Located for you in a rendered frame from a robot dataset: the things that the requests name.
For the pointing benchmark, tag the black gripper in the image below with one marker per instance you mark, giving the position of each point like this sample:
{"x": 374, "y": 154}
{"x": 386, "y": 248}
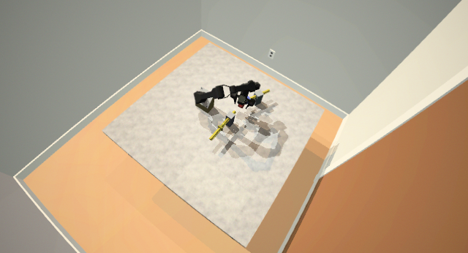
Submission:
{"x": 251, "y": 101}

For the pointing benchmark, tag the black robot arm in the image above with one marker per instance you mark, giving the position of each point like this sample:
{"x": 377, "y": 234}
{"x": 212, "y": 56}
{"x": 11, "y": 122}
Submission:
{"x": 218, "y": 92}

